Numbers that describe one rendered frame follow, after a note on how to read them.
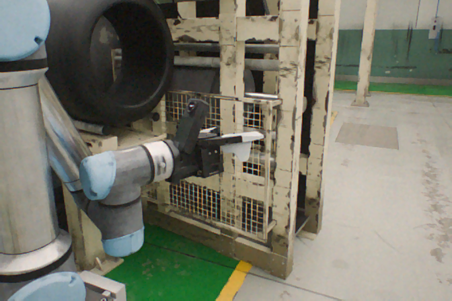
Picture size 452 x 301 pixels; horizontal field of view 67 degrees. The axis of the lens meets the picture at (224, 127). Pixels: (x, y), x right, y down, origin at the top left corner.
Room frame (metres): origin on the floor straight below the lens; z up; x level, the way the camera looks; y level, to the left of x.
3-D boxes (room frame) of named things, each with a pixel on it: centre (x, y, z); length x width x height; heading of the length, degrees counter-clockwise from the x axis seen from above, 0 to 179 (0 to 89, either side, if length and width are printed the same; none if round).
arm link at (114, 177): (0.56, 0.19, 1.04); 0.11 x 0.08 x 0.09; 130
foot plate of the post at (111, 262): (1.67, 0.77, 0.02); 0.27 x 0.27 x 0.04; 57
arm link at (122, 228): (0.57, 0.20, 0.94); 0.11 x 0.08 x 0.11; 40
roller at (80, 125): (1.42, 0.62, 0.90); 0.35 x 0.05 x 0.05; 57
